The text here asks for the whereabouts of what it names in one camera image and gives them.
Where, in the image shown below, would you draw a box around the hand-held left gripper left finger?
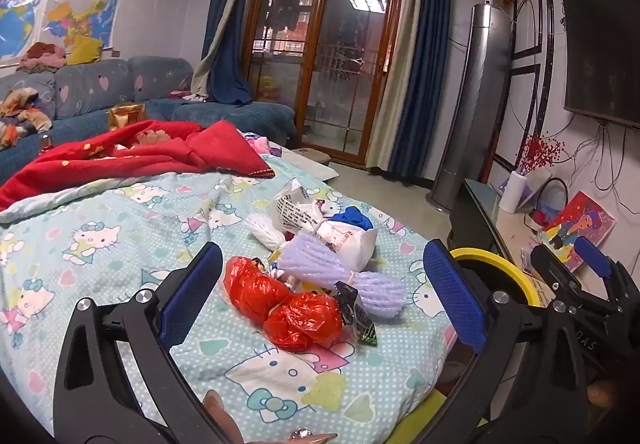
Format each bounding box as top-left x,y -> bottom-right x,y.
52,241 -> 246,444

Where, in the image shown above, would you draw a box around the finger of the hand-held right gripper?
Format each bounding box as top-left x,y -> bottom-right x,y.
574,236 -> 640,297
530,244 -> 613,312

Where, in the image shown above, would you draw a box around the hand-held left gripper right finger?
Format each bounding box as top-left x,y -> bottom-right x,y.
415,239 -> 601,444

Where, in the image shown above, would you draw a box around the yellow rimmed black bin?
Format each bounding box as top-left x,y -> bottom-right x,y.
447,246 -> 537,310

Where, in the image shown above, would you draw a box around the red plastic bag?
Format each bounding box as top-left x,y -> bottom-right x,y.
223,256 -> 344,352

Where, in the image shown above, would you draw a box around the colourful snack wrapper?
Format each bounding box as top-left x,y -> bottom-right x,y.
267,249 -> 303,287

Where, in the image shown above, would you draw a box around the white foam net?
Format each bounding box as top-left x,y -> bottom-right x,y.
245,213 -> 291,250

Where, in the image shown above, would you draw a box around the black snack wrapper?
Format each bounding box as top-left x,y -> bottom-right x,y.
334,280 -> 378,347

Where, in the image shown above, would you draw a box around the white printed packet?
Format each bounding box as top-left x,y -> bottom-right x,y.
312,219 -> 378,272

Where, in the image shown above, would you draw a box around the blue glove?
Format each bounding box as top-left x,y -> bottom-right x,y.
332,206 -> 375,232

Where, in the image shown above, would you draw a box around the white printed plastic bag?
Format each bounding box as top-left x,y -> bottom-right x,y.
272,178 -> 331,232

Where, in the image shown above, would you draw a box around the purple foam net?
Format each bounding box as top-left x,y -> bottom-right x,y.
274,231 -> 407,322

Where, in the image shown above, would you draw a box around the person's right hand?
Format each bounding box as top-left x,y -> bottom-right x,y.
586,376 -> 618,410

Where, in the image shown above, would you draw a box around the colourful figure painting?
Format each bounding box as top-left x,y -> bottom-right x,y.
542,190 -> 618,273

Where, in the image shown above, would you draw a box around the glass topped television cabinet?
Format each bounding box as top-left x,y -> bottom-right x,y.
446,178 -> 596,305

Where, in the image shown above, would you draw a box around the white ribbed vase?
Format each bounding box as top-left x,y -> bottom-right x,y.
500,170 -> 526,215

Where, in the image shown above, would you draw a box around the cartoon cat printed blanket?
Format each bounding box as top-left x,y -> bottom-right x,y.
0,156 -> 468,444

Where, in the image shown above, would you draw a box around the red berry branches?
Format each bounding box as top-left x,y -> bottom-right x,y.
517,133 -> 566,175

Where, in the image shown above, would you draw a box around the yellow green cloth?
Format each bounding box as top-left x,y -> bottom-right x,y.
385,394 -> 481,444

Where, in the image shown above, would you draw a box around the red blanket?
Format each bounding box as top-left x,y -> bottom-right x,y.
0,120 -> 276,212

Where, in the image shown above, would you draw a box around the grey tower air conditioner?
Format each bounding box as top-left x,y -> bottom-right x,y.
425,1 -> 516,212

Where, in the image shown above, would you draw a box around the gold box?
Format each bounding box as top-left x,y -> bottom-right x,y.
108,103 -> 147,132

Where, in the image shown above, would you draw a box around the white cloth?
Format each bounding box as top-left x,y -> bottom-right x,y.
170,90 -> 211,104

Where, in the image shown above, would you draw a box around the blue fabric sofa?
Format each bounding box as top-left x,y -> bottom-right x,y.
0,55 -> 297,170

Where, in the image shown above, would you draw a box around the blue and beige curtain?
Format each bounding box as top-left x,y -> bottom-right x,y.
367,0 -> 456,180
191,0 -> 266,106

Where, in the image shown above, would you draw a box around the pile of patterned clothes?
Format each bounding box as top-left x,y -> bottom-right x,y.
0,86 -> 53,150

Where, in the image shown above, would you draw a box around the yellow pillow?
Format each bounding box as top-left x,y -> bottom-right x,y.
67,34 -> 103,66

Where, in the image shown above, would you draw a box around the wooden glass sliding door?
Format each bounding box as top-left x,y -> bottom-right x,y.
241,0 -> 411,167

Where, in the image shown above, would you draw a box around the pile of pink clothes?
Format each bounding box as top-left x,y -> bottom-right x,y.
17,42 -> 68,73

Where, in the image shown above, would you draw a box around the colourful country map poster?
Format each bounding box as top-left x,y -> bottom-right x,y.
42,0 -> 119,52

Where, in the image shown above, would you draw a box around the world map poster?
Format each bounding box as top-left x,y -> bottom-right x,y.
0,0 -> 43,62

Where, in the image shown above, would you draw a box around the black cable loop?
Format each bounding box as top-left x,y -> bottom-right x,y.
537,176 -> 571,225

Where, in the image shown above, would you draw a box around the wall cables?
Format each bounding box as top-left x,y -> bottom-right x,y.
570,124 -> 640,195

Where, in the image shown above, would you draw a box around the wall mounted television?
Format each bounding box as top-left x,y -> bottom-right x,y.
557,0 -> 640,130

